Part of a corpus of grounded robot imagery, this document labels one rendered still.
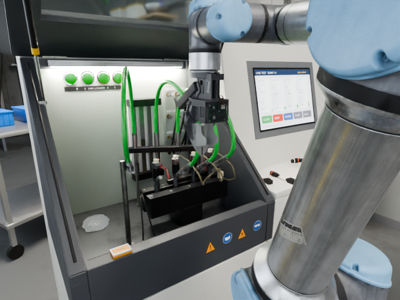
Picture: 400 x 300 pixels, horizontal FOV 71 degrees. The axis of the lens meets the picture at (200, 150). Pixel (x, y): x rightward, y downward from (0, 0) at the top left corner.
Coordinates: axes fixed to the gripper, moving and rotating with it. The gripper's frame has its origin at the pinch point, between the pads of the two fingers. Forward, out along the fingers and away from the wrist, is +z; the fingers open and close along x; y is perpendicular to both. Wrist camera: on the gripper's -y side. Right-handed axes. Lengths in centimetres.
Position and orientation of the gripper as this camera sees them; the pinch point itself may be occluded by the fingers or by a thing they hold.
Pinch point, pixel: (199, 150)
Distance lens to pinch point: 74.1
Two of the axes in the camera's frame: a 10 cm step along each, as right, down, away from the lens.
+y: 5.6, 2.3, -8.0
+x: 8.3, -1.6, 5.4
